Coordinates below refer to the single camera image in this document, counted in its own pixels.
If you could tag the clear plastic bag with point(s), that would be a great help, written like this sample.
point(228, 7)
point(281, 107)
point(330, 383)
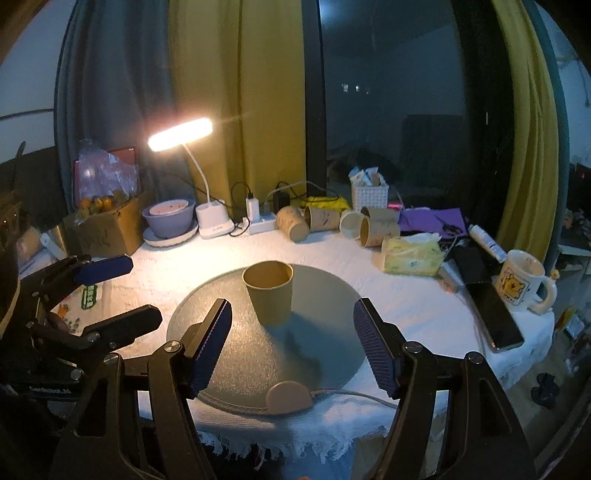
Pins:
point(104, 173)

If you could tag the black charger plug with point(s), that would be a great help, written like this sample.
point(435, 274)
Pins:
point(280, 200)

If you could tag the cardboard box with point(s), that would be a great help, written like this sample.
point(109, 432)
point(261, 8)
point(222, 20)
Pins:
point(104, 228)

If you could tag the black window frame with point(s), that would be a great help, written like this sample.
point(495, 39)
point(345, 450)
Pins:
point(311, 92)

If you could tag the white desk lamp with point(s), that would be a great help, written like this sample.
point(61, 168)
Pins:
point(210, 217)

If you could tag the black wallet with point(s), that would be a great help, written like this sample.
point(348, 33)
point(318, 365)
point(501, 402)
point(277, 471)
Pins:
point(468, 267)

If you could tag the pile of oranges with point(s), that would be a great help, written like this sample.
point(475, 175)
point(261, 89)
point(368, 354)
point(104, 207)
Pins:
point(97, 204)

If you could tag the beige mat controller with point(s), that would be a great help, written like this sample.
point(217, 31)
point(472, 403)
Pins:
point(288, 398)

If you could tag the brown paper cup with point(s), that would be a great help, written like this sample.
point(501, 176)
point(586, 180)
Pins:
point(323, 218)
point(382, 214)
point(268, 295)
point(292, 224)
point(377, 233)

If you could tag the white plate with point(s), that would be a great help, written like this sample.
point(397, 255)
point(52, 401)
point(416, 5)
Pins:
point(168, 237)

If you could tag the white tablecloth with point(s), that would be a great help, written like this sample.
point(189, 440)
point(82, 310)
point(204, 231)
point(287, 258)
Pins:
point(152, 281)

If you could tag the white power strip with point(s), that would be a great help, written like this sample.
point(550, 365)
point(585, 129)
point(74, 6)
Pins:
point(261, 226)

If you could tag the round grey heating mat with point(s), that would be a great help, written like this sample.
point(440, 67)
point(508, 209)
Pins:
point(318, 332)

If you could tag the black smartphone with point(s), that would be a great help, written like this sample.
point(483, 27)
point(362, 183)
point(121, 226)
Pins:
point(495, 318)

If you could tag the yellow tissue pack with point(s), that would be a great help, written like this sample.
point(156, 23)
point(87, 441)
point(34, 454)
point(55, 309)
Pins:
point(412, 257)

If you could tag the yellow curtain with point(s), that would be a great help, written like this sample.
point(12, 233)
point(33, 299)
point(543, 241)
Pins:
point(240, 92)
point(526, 138)

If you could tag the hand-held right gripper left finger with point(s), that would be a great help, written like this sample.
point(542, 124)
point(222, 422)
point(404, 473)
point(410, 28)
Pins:
point(213, 344)

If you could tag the white plastic basket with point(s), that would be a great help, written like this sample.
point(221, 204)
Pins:
point(369, 194)

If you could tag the grey curtain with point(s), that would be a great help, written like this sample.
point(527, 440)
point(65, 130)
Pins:
point(120, 92)

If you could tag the white charger plug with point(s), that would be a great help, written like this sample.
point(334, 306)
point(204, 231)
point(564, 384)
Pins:
point(252, 206)

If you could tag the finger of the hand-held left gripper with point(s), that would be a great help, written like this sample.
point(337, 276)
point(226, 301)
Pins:
point(105, 268)
point(131, 321)

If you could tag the white tube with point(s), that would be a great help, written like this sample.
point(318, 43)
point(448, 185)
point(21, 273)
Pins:
point(487, 242)

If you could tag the purple cloth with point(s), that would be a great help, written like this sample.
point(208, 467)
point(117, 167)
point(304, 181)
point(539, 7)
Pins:
point(431, 219)

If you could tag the purple bowl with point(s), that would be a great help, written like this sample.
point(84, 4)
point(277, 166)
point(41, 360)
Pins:
point(168, 217)

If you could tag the black scissors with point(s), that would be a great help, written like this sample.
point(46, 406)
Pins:
point(450, 229)

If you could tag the yellow cloth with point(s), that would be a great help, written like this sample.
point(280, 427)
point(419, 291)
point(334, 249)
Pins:
point(325, 203)

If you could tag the white lying cup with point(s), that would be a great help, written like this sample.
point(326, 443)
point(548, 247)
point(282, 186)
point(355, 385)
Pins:
point(351, 225)

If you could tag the white mug yellow print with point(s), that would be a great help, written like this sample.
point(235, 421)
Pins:
point(521, 282)

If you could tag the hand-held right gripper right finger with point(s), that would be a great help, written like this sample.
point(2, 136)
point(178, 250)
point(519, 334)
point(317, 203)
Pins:
point(373, 350)

